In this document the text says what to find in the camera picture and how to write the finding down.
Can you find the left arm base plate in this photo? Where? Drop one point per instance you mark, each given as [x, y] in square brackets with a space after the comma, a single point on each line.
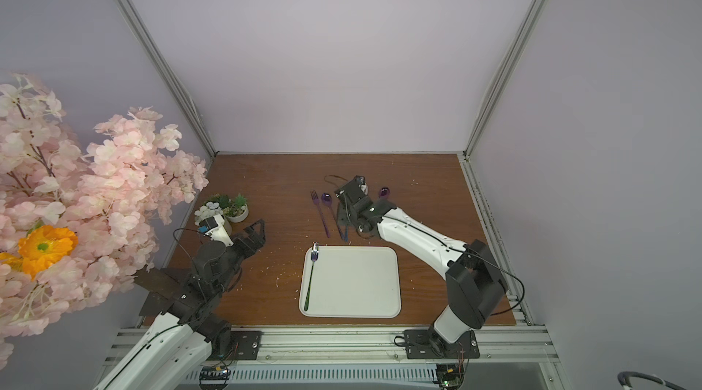
[236, 346]

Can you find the right controller board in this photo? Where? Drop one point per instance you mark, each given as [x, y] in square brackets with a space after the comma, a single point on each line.
[449, 376]

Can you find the left controller board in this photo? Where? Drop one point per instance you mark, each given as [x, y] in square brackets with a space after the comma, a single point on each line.
[214, 377]

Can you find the small succulent white pot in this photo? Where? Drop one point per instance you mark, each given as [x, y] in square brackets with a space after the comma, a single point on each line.
[234, 209]

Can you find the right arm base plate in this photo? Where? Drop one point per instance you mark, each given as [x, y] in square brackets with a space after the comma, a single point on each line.
[427, 344]

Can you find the purple fork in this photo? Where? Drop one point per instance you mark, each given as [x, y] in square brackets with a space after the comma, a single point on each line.
[317, 203]

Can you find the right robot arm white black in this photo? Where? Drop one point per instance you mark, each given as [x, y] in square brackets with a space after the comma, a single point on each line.
[475, 283]

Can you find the white flower beige pot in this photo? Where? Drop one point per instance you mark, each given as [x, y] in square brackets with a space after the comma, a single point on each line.
[207, 210]

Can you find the controller board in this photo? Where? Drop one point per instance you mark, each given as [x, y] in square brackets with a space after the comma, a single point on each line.
[214, 377]
[449, 376]

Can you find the corner aluminium post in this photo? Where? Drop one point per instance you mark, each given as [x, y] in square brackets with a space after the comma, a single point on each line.
[174, 84]
[503, 74]

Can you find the left corner aluminium post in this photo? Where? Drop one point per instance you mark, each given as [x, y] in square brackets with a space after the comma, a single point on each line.
[174, 84]

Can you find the aluminium front rail frame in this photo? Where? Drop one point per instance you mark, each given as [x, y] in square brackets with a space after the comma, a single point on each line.
[365, 354]

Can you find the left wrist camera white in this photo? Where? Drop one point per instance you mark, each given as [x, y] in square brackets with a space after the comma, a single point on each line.
[217, 228]

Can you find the pink blossom artificial tree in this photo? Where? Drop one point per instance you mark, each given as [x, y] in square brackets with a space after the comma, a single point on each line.
[107, 193]

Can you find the green handled iridescent fork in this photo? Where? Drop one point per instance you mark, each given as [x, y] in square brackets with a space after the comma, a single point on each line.
[313, 258]

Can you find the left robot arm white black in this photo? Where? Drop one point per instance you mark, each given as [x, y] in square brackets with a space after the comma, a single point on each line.
[186, 331]

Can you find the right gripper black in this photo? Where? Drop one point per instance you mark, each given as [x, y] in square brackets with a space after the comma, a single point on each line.
[348, 193]

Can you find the purple spoon long handle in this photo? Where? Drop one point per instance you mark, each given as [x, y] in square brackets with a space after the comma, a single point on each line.
[328, 202]

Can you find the white plastic tray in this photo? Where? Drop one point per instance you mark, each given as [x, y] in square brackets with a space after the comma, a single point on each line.
[352, 282]

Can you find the orange artificial poppy flower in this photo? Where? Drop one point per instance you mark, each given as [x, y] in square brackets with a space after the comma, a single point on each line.
[41, 249]

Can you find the right corner aluminium post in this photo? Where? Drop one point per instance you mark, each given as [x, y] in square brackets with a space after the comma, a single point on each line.
[503, 74]

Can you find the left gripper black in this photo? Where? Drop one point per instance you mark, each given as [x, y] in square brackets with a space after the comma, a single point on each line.
[245, 242]

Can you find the dark metal plate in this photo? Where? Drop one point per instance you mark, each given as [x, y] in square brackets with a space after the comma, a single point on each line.
[165, 291]

